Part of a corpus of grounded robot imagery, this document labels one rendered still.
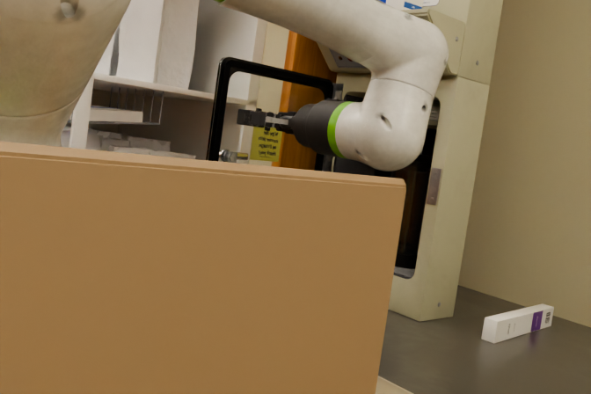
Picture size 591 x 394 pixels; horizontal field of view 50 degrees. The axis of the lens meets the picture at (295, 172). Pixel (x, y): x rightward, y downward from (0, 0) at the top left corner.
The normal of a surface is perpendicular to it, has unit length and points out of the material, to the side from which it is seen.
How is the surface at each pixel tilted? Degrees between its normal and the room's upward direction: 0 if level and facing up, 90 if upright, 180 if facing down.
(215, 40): 90
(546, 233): 90
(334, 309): 90
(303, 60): 90
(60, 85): 133
